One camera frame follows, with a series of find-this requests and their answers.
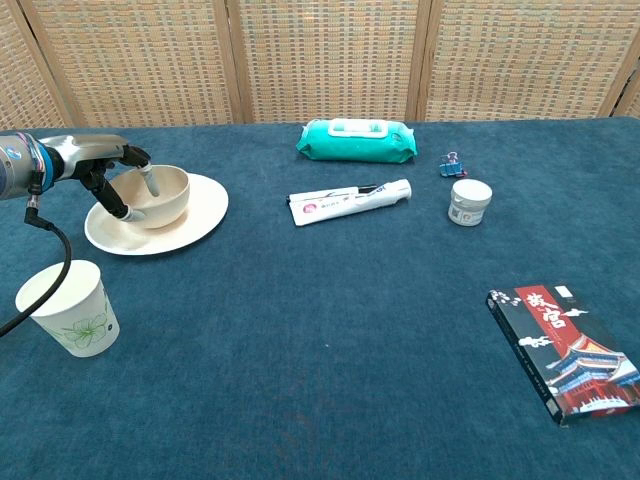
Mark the black red palace book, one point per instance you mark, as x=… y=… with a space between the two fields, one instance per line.
x=565 y=345

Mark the white round plate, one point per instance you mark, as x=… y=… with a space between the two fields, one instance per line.
x=205 y=210

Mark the dark teal tablecloth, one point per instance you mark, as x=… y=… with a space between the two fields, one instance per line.
x=350 y=375

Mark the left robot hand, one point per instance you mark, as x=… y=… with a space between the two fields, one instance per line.
x=82 y=152

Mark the woven rattan screen panel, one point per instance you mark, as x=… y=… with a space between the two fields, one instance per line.
x=20 y=85
x=632 y=100
x=330 y=60
x=140 y=60
x=525 y=60

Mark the beige bowl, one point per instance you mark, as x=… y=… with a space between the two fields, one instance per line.
x=167 y=197

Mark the blue binder clip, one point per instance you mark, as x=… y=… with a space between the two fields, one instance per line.
x=451 y=169

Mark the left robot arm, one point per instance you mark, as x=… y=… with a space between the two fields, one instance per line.
x=17 y=165

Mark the paper cup with green print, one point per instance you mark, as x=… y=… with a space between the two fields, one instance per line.
x=80 y=325

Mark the green wet wipes pack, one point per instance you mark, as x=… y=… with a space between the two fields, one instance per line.
x=350 y=147

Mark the white toothpaste tube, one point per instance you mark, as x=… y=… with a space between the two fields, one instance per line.
x=340 y=207

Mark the small white lidded jar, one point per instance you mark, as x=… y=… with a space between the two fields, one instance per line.
x=469 y=207

